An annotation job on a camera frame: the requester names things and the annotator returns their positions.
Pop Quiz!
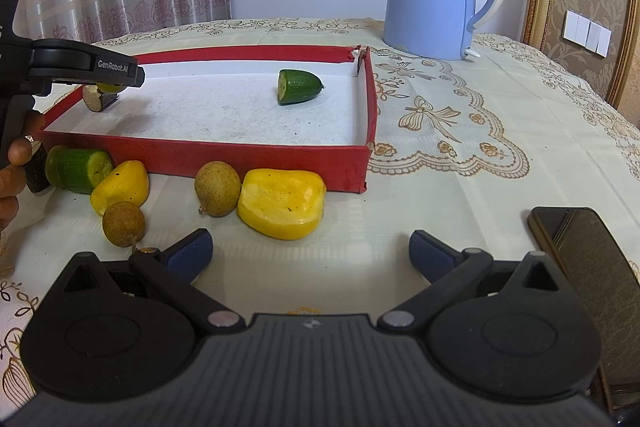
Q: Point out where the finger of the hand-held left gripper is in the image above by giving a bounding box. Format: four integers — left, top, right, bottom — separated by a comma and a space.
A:
27, 39, 146, 98

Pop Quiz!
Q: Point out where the black smartphone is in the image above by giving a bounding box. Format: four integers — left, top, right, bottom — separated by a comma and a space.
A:
527, 206, 640, 388

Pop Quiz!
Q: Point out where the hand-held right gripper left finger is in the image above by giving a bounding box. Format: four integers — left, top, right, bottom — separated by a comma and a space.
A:
59, 228, 247, 336

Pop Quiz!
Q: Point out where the small yellow pepper piece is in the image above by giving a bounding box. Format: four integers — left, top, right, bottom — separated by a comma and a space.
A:
90, 160, 150, 217

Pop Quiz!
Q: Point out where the brown longan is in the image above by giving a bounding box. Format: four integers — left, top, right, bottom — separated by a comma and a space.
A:
102, 201, 147, 248
194, 161, 243, 218

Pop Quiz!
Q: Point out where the green cucumber half with tip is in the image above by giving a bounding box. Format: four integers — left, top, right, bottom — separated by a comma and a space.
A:
277, 69, 325, 106

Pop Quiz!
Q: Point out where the green cucumber chunk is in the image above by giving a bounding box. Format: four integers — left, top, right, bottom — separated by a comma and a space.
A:
45, 145, 115, 194

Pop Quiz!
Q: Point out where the large yellow pepper piece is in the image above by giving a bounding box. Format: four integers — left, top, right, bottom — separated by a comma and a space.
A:
237, 168, 327, 241

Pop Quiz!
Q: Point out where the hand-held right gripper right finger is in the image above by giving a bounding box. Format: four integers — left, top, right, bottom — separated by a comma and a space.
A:
377, 230, 572, 336

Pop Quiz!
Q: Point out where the person's left hand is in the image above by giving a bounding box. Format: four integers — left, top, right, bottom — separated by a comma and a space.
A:
0, 111, 47, 230

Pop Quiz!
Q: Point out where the red cardboard box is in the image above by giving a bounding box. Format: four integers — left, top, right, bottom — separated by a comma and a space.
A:
39, 45, 377, 194

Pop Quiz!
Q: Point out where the dark eggplant piece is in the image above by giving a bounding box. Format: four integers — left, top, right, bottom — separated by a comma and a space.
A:
22, 136, 51, 194
82, 84, 121, 112

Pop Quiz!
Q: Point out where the white wall switch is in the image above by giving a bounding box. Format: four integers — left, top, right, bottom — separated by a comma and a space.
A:
562, 9, 612, 56

